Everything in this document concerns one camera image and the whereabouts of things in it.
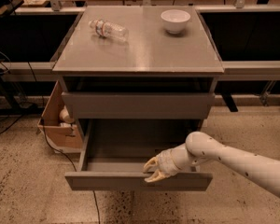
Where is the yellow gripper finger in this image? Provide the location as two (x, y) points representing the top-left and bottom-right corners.
(145, 169), (170, 183)
(143, 157), (159, 173)

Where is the white ceramic bowl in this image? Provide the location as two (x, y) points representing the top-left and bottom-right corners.
(161, 9), (190, 34)

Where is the grey drawer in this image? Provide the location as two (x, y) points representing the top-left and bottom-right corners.
(65, 119), (213, 191)
(62, 91), (215, 119)

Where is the clear plastic water bottle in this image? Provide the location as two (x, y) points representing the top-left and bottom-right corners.
(89, 19), (129, 42)

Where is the black floor cable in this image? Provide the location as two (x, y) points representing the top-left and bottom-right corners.
(0, 45), (101, 224)

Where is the grey drawer cabinet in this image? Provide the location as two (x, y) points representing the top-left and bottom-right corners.
(53, 6), (224, 146)

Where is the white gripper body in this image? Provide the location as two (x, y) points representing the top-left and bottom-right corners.
(156, 149), (180, 175)

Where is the brown cardboard box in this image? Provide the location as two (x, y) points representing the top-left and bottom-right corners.
(37, 81), (83, 153)

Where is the white cup in box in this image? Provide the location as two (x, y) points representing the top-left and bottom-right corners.
(59, 107), (75, 124)

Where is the grey metal rail frame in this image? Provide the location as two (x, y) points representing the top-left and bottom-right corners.
(0, 5), (280, 82)

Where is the grey top drawer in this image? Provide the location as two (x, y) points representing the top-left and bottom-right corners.
(62, 91), (215, 119)

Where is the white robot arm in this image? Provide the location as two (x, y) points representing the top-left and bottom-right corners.
(143, 132), (280, 198)

